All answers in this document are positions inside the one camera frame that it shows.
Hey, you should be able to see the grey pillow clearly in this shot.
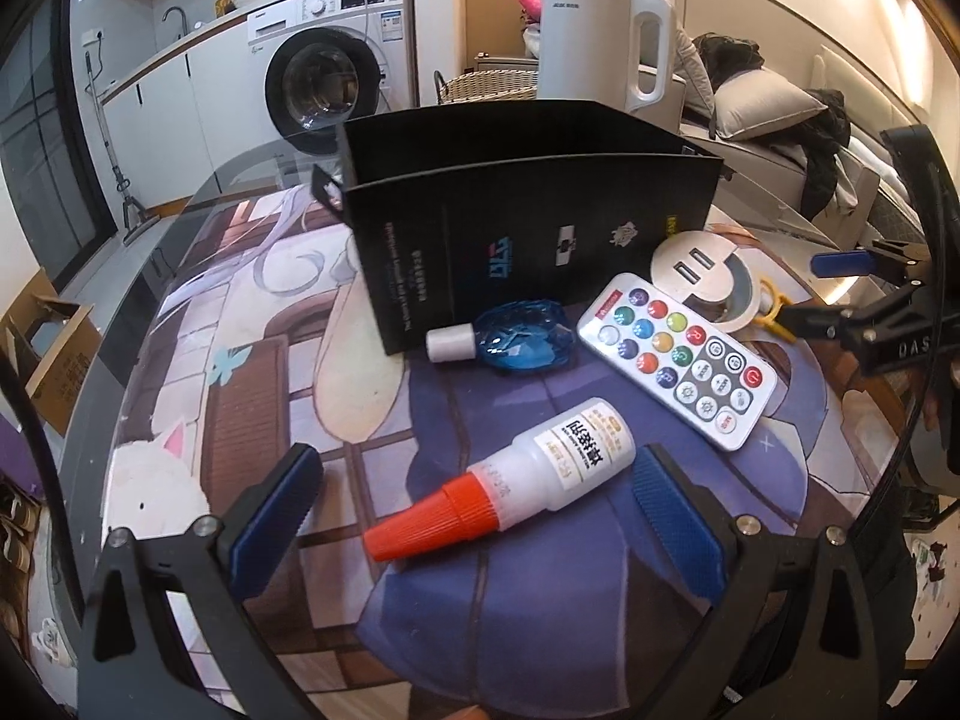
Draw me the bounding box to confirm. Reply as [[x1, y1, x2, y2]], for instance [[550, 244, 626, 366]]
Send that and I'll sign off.
[[712, 71, 826, 140]]

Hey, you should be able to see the brown cardboard box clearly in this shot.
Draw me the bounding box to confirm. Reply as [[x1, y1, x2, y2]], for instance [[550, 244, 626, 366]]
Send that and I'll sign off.
[[0, 270, 102, 436]]

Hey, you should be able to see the purple bag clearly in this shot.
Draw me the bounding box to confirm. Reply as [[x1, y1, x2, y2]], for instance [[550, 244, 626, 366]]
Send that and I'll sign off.
[[0, 420, 47, 485]]

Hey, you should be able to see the white base cabinet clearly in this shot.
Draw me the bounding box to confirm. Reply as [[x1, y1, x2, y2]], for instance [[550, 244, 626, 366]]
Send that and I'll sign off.
[[97, 11, 278, 241]]

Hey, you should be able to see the black cardboard box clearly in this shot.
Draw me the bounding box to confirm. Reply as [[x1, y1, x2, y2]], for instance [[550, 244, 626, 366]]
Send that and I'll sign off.
[[311, 100, 725, 356]]

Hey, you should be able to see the round silver desk socket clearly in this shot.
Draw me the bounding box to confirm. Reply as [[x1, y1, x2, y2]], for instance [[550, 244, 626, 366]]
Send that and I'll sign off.
[[649, 232, 770, 331]]

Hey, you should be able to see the white washing machine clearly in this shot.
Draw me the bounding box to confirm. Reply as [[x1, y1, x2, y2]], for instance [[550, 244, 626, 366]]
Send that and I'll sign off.
[[247, 0, 417, 155]]

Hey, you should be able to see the dark clothing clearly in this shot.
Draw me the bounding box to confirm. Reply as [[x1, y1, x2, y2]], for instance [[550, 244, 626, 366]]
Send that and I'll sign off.
[[799, 90, 852, 215]]

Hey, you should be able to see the dark glass door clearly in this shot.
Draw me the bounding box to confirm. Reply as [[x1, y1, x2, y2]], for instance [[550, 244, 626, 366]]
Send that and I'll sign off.
[[0, 0, 113, 278]]

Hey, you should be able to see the white electric kettle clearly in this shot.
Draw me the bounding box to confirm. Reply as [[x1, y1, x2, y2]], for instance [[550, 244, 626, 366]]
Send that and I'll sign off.
[[536, 0, 671, 115]]

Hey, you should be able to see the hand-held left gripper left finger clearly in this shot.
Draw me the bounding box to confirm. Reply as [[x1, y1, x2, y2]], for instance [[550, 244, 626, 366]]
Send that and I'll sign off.
[[77, 444, 325, 720]]

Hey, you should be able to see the blue bottle with white cap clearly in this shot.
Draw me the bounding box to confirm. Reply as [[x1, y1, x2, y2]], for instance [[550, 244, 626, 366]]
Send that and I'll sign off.
[[426, 300, 575, 374]]

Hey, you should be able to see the printed desk mat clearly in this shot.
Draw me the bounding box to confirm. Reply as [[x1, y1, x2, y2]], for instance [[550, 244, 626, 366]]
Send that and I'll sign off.
[[105, 187, 901, 720]]

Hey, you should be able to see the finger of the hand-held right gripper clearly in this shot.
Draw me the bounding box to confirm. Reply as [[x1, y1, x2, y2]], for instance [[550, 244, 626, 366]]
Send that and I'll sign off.
[[811, 238, 935, 286], [775, 289, 935, 350]]

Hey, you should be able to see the white remote with coloured buttons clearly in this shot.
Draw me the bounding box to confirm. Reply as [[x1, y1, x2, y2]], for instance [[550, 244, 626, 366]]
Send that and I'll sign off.
[[576, 273, 782, 452]]

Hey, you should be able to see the wicker basket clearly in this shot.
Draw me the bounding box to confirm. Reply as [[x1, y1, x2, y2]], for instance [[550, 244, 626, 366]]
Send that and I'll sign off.
[[433, 69, 539, 107]]

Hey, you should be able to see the white bottle with red cap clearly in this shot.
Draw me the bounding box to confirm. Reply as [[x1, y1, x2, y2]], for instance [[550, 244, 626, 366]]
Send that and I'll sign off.
[[363, 397, 637, 562]]

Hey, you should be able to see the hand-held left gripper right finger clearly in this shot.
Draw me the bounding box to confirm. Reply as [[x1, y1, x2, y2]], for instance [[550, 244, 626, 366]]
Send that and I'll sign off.
[[632, 444, 901, 720]]

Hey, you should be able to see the flat mop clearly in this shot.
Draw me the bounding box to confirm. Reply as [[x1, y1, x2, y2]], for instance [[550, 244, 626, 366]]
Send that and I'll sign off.
[[81, 52, 162, 241]]

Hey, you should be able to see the grey sofa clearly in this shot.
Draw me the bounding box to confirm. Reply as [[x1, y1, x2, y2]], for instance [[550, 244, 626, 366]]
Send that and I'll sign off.
[[679, 120, 901, 241]]

